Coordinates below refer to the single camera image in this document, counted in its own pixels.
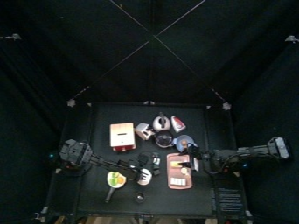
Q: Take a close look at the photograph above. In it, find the round tan toy food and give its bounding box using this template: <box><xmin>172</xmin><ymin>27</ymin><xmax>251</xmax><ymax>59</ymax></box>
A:
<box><xmin>180</xmin><ymin>167</ymin><xmax>192</xmax><ymax>179</ymax></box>

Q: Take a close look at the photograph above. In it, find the white toy bowl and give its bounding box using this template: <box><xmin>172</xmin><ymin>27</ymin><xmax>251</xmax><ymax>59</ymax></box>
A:
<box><xmin>135</xmin><ymin>168</ymin><xmax>153</xmax><ymax>186</ymax></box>

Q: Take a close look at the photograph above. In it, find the white toy toaster cube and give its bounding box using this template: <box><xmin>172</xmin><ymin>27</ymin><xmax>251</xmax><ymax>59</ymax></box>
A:
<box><xmin>133</xmin><ymin>122</ymin><xmax>155</xmax><ymax>141</ymax></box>

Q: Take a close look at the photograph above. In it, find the blue toy plate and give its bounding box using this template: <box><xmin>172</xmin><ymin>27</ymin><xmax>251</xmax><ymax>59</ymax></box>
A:
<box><xmin>175</xmin><ymin>134</ymin><xmax>196</xmax><ymax>153</ymax></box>

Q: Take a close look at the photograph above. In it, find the pink toy cutting board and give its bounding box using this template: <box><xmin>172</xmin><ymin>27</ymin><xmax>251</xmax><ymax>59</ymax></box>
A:
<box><xmin>165</xmin><ymin>152</ymin><xmax>193</xmax><ymax>191</ymax></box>

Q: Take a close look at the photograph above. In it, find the silver toy kettle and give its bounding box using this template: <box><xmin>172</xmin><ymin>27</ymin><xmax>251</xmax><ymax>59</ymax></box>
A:
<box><xmin>152</xmin><ymin>111</ymin><xmax>172</xmax><ymax>132</ymax></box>

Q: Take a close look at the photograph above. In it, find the dark toy cooking pot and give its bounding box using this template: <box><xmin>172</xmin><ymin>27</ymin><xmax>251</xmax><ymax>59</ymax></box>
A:
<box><xmin>153</xmin><ymin>129</ymin><xmax>175</xmax><ymax>149</ymax></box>

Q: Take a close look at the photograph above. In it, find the toy frying pan with handle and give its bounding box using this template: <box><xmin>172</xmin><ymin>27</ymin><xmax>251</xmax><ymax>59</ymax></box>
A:
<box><xmin>104</xmin><ymin>171</ymin><xmax>128</xmax><ymax>204</ymax></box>

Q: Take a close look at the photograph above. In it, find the red and white toy carton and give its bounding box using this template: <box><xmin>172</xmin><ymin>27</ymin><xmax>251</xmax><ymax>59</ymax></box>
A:
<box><xmin>171</xmin><ymin>115</ymin><xmax>188</xmax><ymax>134</ymax></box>

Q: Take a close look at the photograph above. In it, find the cream toy stove red base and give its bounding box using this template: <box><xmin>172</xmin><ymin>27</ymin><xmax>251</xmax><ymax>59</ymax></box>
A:
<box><xmin>108</xmin><ymin>122</ymin><xmax>136</xmax><ymax>152</ymax></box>

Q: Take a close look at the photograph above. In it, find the white sliced toy food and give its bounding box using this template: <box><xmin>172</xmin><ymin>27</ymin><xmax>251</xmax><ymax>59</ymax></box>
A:
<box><xmin>169</xmin><ymin>178</ymin><xmax>187</xmax><ymax>186</ymax></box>

